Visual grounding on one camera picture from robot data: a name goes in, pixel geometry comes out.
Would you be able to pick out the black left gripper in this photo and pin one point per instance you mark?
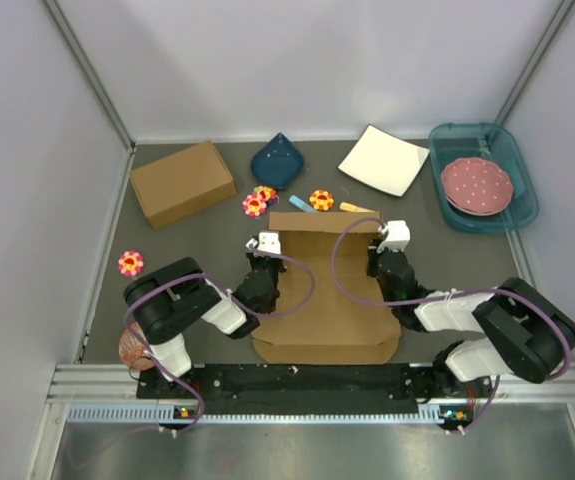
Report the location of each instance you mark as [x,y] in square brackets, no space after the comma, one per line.
[253,259]

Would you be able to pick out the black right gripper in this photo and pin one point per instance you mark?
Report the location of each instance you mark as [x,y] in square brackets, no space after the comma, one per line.
[373,257]

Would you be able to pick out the brown cardboard box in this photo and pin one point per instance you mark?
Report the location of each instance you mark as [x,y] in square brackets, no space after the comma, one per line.
[182,184]
[329,311]

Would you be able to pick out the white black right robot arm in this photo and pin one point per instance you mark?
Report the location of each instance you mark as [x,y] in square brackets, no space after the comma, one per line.
[524,334]

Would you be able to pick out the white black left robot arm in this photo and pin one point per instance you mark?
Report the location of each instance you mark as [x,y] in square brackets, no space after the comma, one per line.
[168,301]

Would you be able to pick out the closed brown cardboard box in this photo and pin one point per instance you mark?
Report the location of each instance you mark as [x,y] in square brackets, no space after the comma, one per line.
[182,184]

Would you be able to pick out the pink flower plush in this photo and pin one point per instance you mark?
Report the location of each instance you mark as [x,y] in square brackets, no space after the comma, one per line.
[254,205]
[130,263]

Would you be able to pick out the blue chalk stick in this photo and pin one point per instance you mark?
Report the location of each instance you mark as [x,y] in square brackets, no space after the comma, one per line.
[301,204]

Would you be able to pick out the yellow chalk stick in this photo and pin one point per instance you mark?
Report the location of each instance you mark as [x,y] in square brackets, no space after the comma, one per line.
[348,207]

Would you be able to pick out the rainbow flower plush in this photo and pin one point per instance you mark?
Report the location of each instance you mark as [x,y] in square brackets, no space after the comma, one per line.
[268,194]

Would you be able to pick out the orange flower plush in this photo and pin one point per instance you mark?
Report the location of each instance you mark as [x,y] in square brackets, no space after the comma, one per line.
[321,200]

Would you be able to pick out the white square plate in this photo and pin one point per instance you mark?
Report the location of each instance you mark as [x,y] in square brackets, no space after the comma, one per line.
[384,162]

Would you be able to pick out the dark blue ceramic bowl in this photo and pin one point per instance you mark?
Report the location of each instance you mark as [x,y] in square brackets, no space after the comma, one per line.
[277,163]

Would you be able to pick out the pink dotted plate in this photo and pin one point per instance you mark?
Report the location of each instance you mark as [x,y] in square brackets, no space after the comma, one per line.
[476,186]

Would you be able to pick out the teal plastic bin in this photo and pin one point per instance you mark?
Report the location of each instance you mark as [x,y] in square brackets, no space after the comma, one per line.
[450,141]

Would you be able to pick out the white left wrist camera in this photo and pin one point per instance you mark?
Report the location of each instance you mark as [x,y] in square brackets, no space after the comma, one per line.
[266,243]

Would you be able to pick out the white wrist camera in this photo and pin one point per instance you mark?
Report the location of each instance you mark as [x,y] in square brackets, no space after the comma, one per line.
[395,236]
[266,243]

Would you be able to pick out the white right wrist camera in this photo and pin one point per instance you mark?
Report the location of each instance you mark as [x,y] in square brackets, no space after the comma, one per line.
[395,236]

